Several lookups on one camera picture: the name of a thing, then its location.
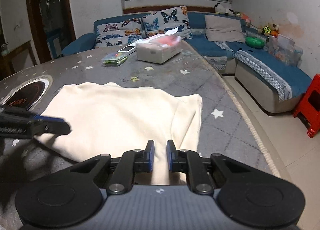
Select black induction cooktop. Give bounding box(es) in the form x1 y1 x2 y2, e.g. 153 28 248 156
1 78 50 110

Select grey cushion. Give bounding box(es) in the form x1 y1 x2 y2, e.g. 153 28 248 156
204 15 245 43

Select red plastic stool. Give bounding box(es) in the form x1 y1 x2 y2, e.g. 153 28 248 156
293 73 319 138

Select left butterfly pillow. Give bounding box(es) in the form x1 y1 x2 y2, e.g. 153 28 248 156
95 18 143 48

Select green round bowl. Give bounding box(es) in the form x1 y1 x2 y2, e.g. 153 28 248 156
245 37 265 49

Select yellow orange plush toys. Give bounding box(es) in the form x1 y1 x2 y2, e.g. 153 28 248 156
260 24 279 37

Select dark wooden door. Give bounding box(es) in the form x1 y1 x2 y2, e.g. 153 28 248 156
26 0 75 63

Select blue corner sofa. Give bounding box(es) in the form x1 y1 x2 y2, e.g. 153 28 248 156
62 12 311 115

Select cream sweater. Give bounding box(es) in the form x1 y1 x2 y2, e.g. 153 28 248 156
37 83 202 185

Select clear plastic storage box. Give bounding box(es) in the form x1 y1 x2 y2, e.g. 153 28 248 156
266 34 303 67

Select panda plush toy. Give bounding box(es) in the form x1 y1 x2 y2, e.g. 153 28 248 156
214 3 237 16

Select butterfly pillow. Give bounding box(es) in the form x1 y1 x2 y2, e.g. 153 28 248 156
95 18 143 48
142 6 193 39

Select right butterfly pillow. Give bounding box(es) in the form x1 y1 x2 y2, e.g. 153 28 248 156
142 6 193 39

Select clear box of colourful items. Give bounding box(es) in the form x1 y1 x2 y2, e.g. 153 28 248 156
101 52 128 66

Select wooden side table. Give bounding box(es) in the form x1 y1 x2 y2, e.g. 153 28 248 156
1 41 37 79

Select white tissue box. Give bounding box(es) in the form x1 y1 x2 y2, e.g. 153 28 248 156
136 28 182 64

